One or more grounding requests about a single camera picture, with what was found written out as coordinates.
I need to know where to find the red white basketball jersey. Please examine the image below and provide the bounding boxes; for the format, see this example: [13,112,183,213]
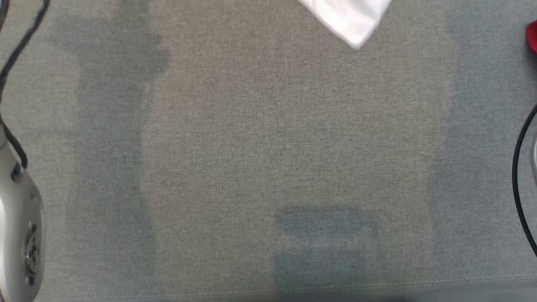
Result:
[298,0,393,50]

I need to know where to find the red shorts with white stripe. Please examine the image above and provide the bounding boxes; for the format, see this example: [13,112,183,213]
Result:
[525,19,537,55]

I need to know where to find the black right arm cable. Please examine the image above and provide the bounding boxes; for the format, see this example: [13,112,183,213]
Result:
[512,105,537,257]

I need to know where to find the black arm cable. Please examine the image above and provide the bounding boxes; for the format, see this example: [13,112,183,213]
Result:
[0,0,51,169]
[512,105,537,257]

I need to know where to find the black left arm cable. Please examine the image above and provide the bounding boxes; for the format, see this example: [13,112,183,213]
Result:
[0,0,51,169]

